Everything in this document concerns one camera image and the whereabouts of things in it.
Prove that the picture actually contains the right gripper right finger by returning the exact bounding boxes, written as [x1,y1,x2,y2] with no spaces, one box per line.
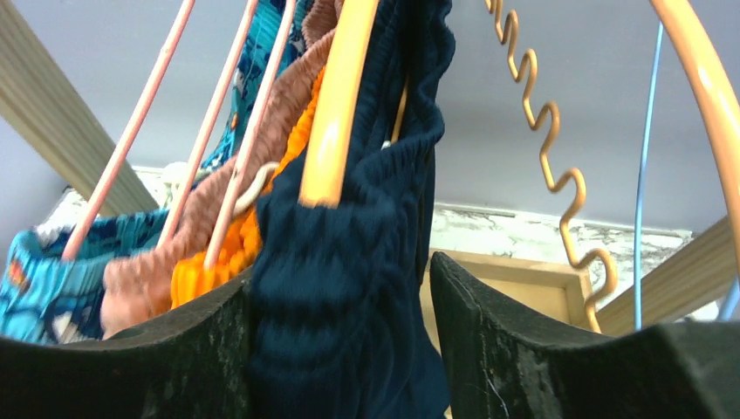
[430,252,739,419]

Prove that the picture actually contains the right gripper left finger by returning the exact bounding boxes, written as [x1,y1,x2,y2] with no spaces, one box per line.
[1,274,252,418]

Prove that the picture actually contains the navy shorts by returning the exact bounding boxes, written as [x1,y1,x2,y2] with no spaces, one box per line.
[249,1,455,418]

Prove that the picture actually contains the blue shark print shorts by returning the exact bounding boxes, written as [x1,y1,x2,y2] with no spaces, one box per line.
[0,0,316,347]

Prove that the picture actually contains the orange hanger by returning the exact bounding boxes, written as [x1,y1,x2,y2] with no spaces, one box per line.
[298,0,380,208]
[484,0,740,335]

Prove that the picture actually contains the light blue wire hanger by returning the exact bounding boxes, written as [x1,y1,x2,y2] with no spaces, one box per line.
[632,21,739,331]

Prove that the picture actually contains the pink beige shorts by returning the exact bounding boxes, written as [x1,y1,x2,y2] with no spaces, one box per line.
[100,1,343,339]

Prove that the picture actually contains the orange shorts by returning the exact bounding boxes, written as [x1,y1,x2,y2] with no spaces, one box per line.
[170,70,325,308]

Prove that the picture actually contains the pink hanger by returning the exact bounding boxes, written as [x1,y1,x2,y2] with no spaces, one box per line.
[61,1,305,260]

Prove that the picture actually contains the wooden clothes rack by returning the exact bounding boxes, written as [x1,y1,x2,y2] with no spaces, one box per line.
[0,0,740,419]

